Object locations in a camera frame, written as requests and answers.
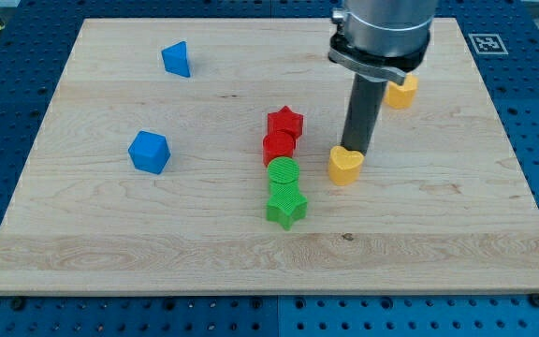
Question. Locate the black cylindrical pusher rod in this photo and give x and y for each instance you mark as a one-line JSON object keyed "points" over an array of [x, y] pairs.
{"points": [[363, 109]]}

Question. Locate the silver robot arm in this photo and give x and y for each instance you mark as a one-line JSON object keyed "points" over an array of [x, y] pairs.
{"points": [[381, 40]]}

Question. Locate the light wooden board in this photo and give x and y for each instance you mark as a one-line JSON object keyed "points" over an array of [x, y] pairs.
{"points": [[441, 205]]}

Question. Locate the yellow pentagon block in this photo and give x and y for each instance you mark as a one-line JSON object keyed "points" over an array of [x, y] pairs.
{"points": [[401, 96]]}

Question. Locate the green cylinder block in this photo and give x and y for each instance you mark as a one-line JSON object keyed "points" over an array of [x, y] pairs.
{"points": [[283, 174]]}

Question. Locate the yellow heart block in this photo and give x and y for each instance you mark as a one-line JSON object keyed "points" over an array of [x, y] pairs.
{"points": [[344, 166]]}

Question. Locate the green star block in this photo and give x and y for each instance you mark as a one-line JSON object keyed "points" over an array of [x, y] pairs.
{"points": [[286, 204]]}

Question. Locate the blue triangle block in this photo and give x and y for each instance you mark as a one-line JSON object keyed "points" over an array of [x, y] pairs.
{"points": [[175, 59]]}

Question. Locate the red star block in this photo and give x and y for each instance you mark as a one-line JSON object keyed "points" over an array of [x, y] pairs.
{"points": [[287, 121]]}

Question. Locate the red cylinder block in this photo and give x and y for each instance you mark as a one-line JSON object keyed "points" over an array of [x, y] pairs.
{"points": [[277, 144]]}

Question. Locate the white fiducial marker tag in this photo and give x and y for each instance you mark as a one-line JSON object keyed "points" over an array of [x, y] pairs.
{"points": [[488, 44]]}

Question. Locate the blue cube block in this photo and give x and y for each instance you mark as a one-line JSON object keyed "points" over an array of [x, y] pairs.
{"points": [[149, 152]]}

